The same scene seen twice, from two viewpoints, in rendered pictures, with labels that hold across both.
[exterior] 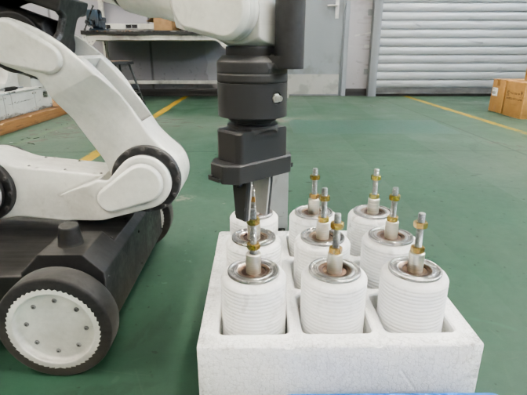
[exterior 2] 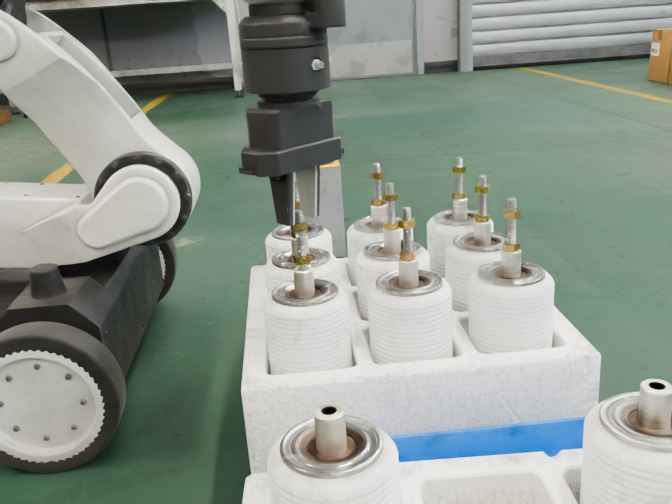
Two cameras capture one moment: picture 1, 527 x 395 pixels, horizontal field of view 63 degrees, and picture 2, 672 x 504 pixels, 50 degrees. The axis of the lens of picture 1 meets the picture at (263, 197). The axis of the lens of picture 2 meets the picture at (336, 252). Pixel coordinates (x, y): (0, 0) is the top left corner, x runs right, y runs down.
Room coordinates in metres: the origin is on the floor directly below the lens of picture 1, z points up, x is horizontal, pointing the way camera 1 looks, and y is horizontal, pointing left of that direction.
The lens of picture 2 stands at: (-0.20, 0.01, 0.55)
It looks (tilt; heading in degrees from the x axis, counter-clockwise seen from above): 19 degrees down; 358
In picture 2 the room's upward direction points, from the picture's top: 4 degrees counter-clockwise
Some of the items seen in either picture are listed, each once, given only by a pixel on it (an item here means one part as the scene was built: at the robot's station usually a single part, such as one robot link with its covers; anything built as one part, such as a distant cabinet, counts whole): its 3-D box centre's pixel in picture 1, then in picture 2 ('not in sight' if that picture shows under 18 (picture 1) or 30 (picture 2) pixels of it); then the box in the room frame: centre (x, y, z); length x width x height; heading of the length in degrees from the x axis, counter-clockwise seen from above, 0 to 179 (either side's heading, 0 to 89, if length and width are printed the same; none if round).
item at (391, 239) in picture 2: (322, 230); (391, 241); (0.67, -0.10, 0.26); 0.02 x 0.02 x 0.03
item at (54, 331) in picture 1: (59, 321); (45, 398); (0.65, 0.36, 0.10); 0.20 x 0.05 x 0.20; 91
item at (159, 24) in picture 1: (167, 21); not in sight; (5.33, 1.11, 0.87); 0.40 x 0.30 x 0.23; 77
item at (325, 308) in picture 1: (331, 323); (411, 355); (0.56, -0.10, 0.16); 0.10 x 0.10 x 0.18
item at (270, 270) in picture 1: (253, 270); (305, 293); (0.55, 0.01, 0.25); 0.08 x 0.08 x 0.01
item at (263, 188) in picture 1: (265, 191); (311, 187); (0.57, 0.00, 0.37); 0.03 x 0.02 x 0.06; 43
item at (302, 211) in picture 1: (313, 212); (379, 224); (0.79, -0.10, 0.25); 0.08 x 0.08 x 0.01
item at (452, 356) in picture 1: (318, 317); (397, 362); (0.67, -0.10, 0.09); 0.39 x 0.39 x 0.18; 1
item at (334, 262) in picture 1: (335, 262); (408, 272); (0.56, -0.10, 0.26); 0.02 x 0.02 x 0.03
